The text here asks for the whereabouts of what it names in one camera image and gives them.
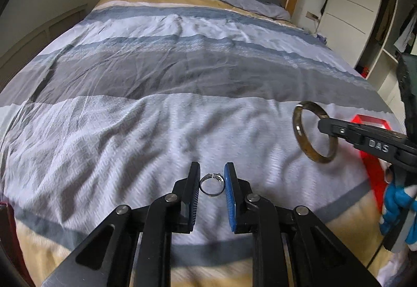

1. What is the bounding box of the grey pillow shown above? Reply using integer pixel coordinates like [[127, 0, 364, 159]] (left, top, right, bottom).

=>
[[208, 0, 291, 21]]

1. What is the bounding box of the white shelf unit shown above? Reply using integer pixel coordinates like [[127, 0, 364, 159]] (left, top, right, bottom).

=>
[[375, 0, 417, 102]]

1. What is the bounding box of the silver ring with setting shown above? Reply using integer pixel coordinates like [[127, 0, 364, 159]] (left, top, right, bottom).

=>
[[199, 173, 226, 196]]

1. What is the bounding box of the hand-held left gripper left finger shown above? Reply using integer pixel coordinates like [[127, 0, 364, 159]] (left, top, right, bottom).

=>
[[41, 161, 201, 287]]

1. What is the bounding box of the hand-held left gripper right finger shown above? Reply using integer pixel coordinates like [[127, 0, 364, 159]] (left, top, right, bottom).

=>
[[224, 161, 382, 287]]

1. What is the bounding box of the person's right hand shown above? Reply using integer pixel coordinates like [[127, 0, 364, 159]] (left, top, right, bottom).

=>
[[379, 170, 417, 246]]

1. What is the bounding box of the striped duvet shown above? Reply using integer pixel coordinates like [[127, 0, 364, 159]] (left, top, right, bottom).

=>
[[0, 0, 408, 287]]

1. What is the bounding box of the brown bangle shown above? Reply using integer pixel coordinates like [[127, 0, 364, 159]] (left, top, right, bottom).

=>
[[292, 101, 339, 164]]

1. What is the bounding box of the white wardrobe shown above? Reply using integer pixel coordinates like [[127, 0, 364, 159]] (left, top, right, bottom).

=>
[[317, 0, 387, 69]]

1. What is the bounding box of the red jewelry box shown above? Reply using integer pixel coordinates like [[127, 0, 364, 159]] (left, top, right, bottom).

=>
[[350, 114, 392, 220]]

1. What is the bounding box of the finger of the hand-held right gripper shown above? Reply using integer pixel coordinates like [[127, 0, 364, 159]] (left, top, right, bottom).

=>
[[317, 118, 363, 146]]

